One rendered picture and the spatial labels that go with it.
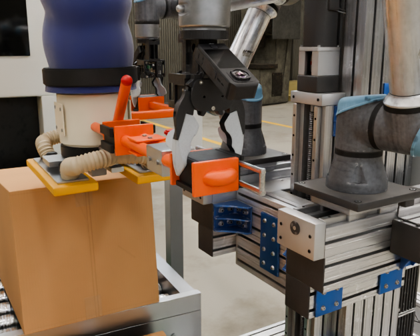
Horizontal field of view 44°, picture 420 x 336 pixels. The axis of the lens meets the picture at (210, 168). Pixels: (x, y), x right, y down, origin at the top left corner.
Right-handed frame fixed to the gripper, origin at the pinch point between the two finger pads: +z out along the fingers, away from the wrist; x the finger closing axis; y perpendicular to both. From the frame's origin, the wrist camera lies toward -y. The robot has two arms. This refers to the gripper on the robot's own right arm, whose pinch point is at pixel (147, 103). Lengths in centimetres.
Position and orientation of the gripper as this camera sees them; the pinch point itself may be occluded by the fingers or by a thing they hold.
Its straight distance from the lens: 169.5
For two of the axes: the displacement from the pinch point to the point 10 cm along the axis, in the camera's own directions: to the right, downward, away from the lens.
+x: 8.8, -1.2, 4.6
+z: 0.0, 9.7, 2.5
